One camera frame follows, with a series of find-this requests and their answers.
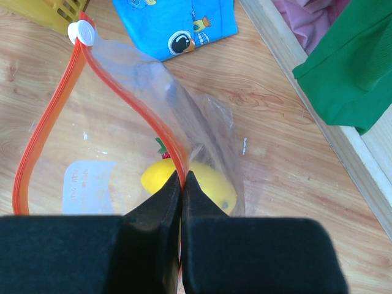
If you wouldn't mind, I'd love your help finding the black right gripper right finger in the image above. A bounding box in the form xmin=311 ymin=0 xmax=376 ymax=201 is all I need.
xmin=181 ymin=172 xmax=349 ymax=293

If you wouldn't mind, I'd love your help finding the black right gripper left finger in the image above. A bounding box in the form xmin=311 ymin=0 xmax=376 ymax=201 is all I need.
xmin=1 ymin=173 xmax=181 ymax=293

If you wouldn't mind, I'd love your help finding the yellow lemon toy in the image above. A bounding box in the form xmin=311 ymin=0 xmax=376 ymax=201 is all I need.
xmin=141 ymin=158 xmax=237 ymax=214

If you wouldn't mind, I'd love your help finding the red chili pepper toy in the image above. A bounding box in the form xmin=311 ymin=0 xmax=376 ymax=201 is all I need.
xmin=155 ymin=137 xmax=171 ymax=159

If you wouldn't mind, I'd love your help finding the clear zip top bag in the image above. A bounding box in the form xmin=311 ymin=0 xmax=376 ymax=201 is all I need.
xmin=12 ymin=12 xmax=245 ymax=216

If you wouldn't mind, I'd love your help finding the wooden clothes rack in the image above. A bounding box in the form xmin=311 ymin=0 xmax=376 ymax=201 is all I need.
xmin=241 ymin=1 xmax=391 ymax=235

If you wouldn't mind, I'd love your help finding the green shirt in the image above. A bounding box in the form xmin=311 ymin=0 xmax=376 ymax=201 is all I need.
xmin=293 ymin=1 xmax=391 ymax=135

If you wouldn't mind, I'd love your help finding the blue patterned cloth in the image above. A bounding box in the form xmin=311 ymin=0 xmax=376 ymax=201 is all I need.
xmin=113 ymin=0 xmax=238 ymax=61

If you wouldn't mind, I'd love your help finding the pink shirt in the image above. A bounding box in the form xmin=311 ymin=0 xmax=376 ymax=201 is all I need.
xmin=273 ymin=0 xmax=349 ymax=54

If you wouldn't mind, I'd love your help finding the yellow plastic basket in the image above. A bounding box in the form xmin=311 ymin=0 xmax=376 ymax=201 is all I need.
xmin=1 ymin=0 xmax=89 ymax=36

